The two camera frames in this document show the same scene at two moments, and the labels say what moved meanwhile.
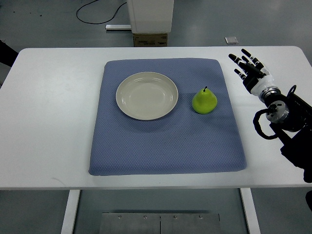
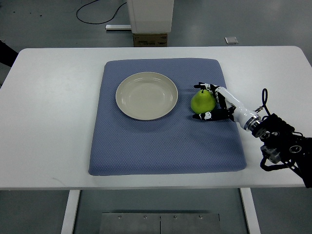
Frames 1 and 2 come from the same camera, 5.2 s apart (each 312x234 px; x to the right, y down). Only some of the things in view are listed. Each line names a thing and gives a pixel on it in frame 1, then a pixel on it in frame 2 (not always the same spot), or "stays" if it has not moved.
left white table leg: (67, 227) stays
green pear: (204, 101) stays
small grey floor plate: (231, 40) stays
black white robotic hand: (256, 77) → (228, 108)
